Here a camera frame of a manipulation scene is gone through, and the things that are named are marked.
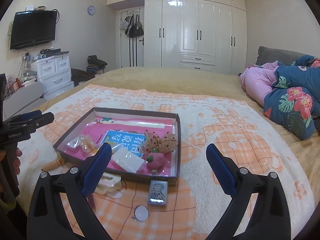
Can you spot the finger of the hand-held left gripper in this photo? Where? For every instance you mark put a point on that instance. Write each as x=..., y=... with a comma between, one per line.
x=40, y=121
x=30, y=115

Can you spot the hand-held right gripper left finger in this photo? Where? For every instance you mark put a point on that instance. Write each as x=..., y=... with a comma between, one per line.
x=96, y=170

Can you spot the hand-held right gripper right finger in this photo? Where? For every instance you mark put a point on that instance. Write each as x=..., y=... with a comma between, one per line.
x=221, y=170

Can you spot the clear earring card packet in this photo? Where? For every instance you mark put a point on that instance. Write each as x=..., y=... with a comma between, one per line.
x=127, y=160

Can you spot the shallow brown cardboard box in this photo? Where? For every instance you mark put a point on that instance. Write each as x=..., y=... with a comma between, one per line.
x=172, y=140

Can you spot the beige dotted scrunchie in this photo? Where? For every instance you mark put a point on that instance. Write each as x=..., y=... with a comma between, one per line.
x=162, y=141

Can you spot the person's left hand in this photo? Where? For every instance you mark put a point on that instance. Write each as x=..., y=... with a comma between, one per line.
x=17, y=163

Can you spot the white card with hair clip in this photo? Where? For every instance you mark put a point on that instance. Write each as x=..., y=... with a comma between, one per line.
x=110, y=183

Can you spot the grey chair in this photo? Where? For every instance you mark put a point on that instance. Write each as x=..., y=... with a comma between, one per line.
x=25, y=95

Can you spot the pink book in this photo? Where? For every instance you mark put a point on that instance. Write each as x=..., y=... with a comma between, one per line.
x=100, y=135

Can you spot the white plastic drawer cabinet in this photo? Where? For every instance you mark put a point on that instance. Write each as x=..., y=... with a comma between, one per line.
x=55, y=75

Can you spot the orange and white printed blanket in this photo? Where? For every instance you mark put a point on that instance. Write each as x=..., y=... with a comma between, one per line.
x=212, y=120

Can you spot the brown jacket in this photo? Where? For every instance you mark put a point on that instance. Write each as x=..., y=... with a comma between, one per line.
x=81, y=75

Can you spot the beige striped booklet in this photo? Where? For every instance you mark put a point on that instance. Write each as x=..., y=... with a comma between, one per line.
x=140, y=123

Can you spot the clear packet of silver hairpins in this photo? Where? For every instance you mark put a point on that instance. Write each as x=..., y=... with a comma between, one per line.
x=157, y=191

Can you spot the clutter on drawer cabinet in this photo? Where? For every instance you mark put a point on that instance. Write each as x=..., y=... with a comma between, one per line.
x=52, y=53

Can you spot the pile of dark clothes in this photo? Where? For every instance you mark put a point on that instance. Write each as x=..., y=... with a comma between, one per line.
x=96, y=62

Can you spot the pink quilt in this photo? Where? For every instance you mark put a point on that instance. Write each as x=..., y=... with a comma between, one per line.
x=255, y=85

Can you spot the bed with yellow sheet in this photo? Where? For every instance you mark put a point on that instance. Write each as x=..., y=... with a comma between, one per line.
x=175, y=80

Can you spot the blue floral quilt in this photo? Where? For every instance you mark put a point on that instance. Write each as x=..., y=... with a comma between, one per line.
x=295, y=100

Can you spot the white router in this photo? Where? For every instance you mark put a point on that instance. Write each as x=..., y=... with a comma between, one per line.
x=30, y=7

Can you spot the white door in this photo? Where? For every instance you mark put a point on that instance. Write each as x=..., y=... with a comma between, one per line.
x=126, y=52

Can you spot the grey headboard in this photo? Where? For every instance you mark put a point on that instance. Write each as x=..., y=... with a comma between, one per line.
x=275, y=55

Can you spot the bags hanging on door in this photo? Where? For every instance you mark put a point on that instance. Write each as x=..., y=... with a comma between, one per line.
x=133, y=28

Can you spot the white wardrobe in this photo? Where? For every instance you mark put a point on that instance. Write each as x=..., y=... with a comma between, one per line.
x=200, y=25

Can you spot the black wall television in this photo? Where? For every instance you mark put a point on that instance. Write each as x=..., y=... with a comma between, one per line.
x=32, y=28

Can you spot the purple wall clock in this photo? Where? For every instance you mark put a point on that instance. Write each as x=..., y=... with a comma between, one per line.
x=91, y=10

